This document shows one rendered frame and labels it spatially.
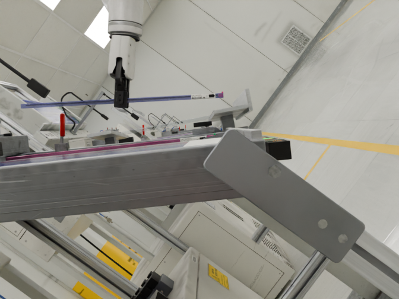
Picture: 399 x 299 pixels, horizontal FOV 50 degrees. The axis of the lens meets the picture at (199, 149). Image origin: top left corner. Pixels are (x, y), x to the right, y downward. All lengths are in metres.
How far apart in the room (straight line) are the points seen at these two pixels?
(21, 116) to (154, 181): 1.77
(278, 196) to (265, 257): 1.60
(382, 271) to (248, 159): 0.18
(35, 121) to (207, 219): 0.94
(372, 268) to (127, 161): 0.28
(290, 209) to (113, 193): 0.19
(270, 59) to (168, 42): 2.05
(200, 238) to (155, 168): 1.53
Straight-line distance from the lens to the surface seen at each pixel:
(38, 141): 2.02
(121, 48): 1.05
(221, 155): 0.42
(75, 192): 0.49
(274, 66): 8.74
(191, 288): 0.94
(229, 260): 2.01
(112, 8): 1.09
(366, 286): 1.54
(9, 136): 1.15
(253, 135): 0.49
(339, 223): 0.45
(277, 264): 2.04
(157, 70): 8.68
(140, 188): 0.47
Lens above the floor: 0.78
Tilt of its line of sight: 1 degrees down
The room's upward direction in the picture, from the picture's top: 54 degrees counter-clockwise
